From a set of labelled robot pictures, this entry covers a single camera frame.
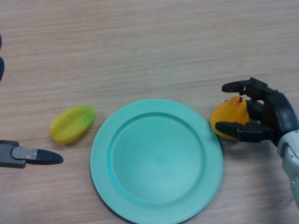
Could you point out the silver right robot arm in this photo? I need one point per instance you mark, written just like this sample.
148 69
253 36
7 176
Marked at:
292 154

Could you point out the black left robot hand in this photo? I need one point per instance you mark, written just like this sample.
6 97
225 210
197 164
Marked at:
14 155

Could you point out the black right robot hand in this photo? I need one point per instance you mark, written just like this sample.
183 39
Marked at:
278 112

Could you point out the teal round plate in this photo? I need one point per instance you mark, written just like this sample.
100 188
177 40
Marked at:
156 163

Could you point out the yellow green starfruit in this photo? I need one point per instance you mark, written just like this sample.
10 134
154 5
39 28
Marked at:
71 123

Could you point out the yellow pear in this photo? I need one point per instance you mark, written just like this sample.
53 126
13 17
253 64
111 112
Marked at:
230 112

